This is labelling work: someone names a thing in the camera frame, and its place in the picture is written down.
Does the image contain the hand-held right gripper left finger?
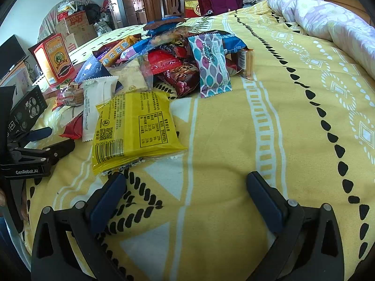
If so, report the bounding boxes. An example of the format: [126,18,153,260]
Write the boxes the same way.
[31,171,127,281]

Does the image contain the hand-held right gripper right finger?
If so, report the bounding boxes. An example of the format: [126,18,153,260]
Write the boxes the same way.
[246,170,345,281]

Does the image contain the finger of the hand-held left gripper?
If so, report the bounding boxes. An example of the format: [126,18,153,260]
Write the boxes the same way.
[28,138,76,166]
[16,126,53,150]

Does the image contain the large yellow snack packet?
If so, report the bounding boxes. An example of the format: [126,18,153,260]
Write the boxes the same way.
[92,91,188,177]

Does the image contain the pile of mixed snack packets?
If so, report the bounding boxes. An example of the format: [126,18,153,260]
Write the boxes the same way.
[53,17,255,142]

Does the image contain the black box with round print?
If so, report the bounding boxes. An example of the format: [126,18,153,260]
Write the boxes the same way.
[6,85,48,133]

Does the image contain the yellow patterned blanket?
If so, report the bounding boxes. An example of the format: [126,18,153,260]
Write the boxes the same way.
[23,0,375,281]

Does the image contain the red and white box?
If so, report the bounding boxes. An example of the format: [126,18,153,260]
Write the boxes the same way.
[33,33,73,86]

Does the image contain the black monitor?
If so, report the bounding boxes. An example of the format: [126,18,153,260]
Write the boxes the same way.
[0,34,27,79]

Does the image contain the brown cardboard box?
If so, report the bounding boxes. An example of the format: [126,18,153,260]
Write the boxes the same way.
[55,10,98,49]

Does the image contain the black bag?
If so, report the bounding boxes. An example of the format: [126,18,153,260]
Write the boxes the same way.
[84,4,102,24]

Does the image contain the wooden door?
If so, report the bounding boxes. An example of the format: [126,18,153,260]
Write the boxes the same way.
[104,0,129,30]

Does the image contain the wooden chair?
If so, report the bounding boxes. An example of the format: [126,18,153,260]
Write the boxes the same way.
[157,0,189,18]

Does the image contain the red and gold gift box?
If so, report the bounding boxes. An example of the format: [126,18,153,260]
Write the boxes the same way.
[183,0,203,18]

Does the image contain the pale floral quilt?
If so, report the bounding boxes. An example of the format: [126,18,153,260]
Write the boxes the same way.
[267,0,375,72]

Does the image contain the wooden headboard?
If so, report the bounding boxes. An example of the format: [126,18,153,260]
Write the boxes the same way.
[322,0,375,33]

